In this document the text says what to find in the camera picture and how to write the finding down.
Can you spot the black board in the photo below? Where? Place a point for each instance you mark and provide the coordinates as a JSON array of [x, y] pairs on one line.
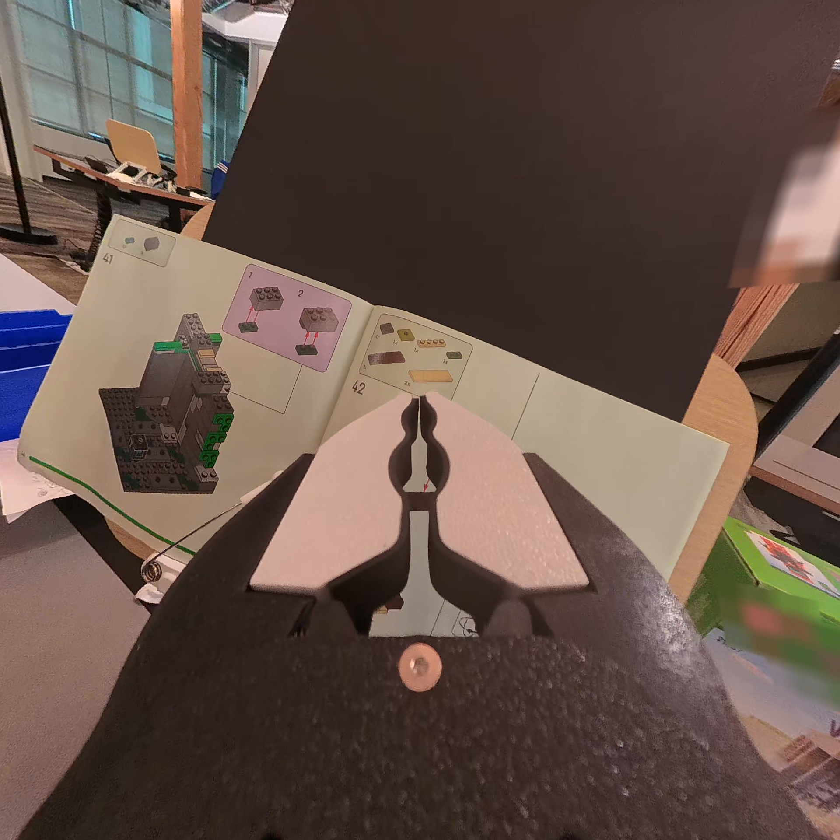
[[492, 164]]

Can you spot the white side table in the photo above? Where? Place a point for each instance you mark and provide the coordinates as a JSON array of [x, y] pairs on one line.
[[26, 289]]

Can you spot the green toy set box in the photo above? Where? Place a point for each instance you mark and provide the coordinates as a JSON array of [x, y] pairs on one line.
[[741, 551]]

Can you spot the black floor stand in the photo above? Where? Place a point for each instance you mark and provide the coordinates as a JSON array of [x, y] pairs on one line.
[[16, 170]]

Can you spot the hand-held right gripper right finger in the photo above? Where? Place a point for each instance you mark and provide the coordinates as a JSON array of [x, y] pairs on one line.
[[505, 512]]

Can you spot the wooden-edged office table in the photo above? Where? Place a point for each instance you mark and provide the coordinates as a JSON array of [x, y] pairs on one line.
[[131, 190]]

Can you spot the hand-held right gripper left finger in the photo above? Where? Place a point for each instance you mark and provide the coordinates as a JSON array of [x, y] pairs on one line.
[[328, 512]]

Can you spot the blue plastic storage bin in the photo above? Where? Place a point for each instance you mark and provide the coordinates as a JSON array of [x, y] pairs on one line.
[[33, 367]]

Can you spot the wooden column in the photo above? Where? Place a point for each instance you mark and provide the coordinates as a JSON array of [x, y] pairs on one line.
[[187, 92]]

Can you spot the building instruction booklet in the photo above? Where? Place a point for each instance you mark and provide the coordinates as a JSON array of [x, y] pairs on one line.
[[164, 295]]

